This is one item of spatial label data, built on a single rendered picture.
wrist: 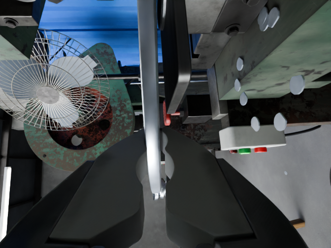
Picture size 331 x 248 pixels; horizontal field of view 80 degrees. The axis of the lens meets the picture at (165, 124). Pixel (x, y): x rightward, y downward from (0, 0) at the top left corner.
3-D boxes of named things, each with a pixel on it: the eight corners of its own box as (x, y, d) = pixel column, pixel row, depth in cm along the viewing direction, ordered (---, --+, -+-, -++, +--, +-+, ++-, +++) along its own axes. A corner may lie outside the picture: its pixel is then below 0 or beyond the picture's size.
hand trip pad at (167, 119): (193, 121, 55) (165, 122, 54) (188, 125, 61) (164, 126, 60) (190, 97, 56) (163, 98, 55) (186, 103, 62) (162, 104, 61)
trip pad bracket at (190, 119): (257, 113, 53) (183, 116, 51) (241, 120, 62) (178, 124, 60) (253, 91, 54) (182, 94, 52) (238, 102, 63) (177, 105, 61)
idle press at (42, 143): (256, 162, 152) (14, 179, 137) (215, 159, 249) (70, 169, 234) (233, -15, 175) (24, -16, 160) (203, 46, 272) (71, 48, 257)
